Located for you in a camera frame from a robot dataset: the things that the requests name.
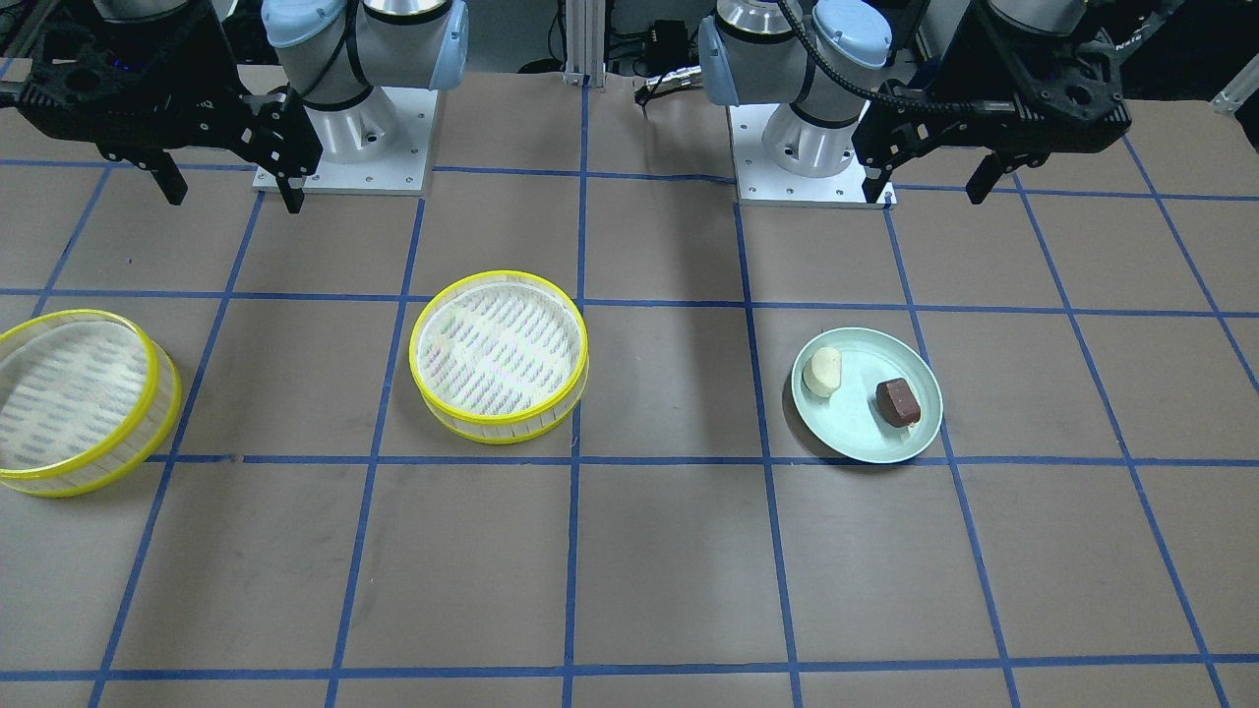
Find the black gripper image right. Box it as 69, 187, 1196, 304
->
854, 1, 1181, 207

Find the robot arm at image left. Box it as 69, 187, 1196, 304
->
3, 1, 470, 213

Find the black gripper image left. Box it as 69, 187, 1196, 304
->
3, 1, 324, 214

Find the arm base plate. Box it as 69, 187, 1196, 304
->
302, 87, 441, 197
726, 105, 898, 209

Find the yellow steamer basket centre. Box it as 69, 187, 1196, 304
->
405, 270, 590, 446

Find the white steamed bun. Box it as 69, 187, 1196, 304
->
802, 346, 844, 399

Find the aluminium frame post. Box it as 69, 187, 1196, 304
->
562, 0, 611, 92

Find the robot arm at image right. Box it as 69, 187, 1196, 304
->
697, 1, 1181, 207

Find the brown chocolate bun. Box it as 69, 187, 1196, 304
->
875, 378, 922, 430

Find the light green plate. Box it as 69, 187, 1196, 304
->
788, 326, 944, 464

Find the yellow steamer basket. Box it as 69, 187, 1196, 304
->
405, 270, 590, 446
1, 309, 183, 498

